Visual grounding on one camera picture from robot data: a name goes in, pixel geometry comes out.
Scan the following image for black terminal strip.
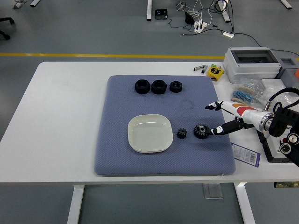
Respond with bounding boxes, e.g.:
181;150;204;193
274;181;299;189

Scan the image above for grey metal floor plate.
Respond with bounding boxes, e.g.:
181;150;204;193
202;183;224;200

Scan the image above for black office chair base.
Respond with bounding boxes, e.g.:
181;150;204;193
0;17;15;40

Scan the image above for small black hex nut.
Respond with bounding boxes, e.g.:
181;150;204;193
169;80;183;93

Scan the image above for blue-grey quilted mat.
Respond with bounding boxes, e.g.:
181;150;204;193
94;74;236;177

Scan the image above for grey box with orange button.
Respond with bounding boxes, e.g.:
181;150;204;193
275;57;299;91

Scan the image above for purple-edged label card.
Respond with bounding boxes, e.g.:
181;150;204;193
231;142;261;168

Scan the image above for black cable bundle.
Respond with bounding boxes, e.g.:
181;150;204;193
213;0;235;35

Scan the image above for large black hex nut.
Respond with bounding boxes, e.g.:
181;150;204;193
135;79;150;95
151;80;167;95

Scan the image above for large black gear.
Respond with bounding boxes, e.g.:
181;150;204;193
193;124;211;140

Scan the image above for bag of blue resistors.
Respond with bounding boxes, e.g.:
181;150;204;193
232;79;263;105

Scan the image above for white cable bundle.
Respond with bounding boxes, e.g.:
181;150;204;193
192;0;214;25

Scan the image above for white power strip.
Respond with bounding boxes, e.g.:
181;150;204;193
193;21;208;33

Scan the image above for grey electrical enclosure box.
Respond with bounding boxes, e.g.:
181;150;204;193
222;47;282;84

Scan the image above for black device with screen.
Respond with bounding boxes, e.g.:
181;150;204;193
155;8;168;20

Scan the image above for white square plate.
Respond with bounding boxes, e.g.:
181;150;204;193
127;113;174;154

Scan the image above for small white flat box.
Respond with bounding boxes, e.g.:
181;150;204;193
261;78;287;91

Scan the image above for silver metal floor bracket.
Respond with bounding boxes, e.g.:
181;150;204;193
13;0;28;9

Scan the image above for long black floor cable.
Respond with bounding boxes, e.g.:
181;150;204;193
233;32;299;62

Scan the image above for yellow tape measure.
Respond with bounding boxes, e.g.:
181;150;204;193
207;66;225;82

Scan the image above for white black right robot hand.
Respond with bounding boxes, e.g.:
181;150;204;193
205;100;266;136

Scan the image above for black power adapter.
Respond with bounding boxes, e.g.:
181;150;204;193
185;11;196;25

